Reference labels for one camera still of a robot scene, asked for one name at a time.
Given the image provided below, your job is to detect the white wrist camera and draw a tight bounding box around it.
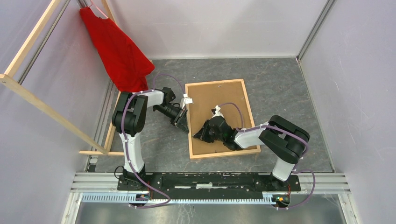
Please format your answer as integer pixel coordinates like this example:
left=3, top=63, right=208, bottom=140
left=211, top=105, right=224, bottom=118
left=180, top=93, right=193, bottom=109

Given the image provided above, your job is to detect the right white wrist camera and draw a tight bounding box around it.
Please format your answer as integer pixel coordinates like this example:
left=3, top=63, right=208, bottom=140
left=211, top=105, right=224, bottom=118

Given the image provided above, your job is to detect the purple cable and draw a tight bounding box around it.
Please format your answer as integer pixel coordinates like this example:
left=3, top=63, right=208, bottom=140
left=218, top=102, right=316, bottom=211
left=120, top=73, right=188, bottom=210

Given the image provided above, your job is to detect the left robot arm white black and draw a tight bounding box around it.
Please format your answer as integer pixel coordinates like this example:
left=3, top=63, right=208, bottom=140
left=112, top=87, right=189, bottom=190

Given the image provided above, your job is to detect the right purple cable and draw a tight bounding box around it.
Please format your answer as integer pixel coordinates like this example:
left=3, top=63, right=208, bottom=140
left=218, top=102, right=316, bottom=211

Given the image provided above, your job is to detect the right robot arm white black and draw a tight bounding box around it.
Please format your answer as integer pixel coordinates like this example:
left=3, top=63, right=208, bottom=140
left=193, top=115, right=310, bottom=190

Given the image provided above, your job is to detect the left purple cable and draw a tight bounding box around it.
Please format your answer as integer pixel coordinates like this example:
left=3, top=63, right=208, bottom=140
left=120, top=73, right=188, bottom=210

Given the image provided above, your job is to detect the aluminium rail base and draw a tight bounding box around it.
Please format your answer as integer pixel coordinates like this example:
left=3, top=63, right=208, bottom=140
left=61, top=171, right=361, bottom=224

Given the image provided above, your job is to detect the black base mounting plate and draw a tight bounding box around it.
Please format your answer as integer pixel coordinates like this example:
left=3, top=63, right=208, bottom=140
left=117, top=172, right=301, bottom=200

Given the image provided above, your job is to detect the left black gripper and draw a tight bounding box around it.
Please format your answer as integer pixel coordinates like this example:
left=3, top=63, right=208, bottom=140
left=155, top=104, right=190, bottom=134

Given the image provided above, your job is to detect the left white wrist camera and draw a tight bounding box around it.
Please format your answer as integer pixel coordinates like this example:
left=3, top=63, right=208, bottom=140
left=180, top=93, right=193, bottom=109

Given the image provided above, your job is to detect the wooden picture frame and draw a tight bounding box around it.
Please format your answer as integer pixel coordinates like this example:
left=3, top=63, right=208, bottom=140
left=184, top=78, right=262, bottom=160

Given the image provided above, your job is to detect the red hanging shirt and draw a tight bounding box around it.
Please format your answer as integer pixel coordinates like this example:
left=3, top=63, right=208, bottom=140
left=79, top=7, right=155, bottom=92

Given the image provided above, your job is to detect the wooden clothes rack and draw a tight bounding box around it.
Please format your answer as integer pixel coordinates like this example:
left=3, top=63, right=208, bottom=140
left=0, top=0, right=154, bottom=157

